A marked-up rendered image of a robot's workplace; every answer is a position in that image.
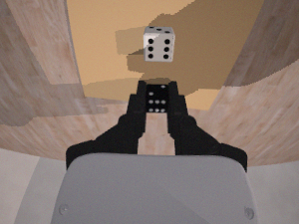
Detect tan flat mat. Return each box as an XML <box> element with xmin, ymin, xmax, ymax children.
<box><xmin>67</xmin><ymin>0</ymin><xmax>264</xmax><ymax>111</ymax></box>

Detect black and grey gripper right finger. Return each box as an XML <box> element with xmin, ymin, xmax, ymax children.
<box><xmin>166</xmin><ymin>81</ymin><xmax>247</xmax><ymax>173</ymax></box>

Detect white die with black pips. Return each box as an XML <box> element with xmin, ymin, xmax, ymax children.
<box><xmin>144</xmin><ymin>26</ymin><xmax>175</xmax><ymax>63</ymax></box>

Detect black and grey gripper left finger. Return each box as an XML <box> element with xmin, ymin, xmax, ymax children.
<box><xmin>66</xmin><ymin>81</ymin><xmax>147</xmax><ymax>169</ymax></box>

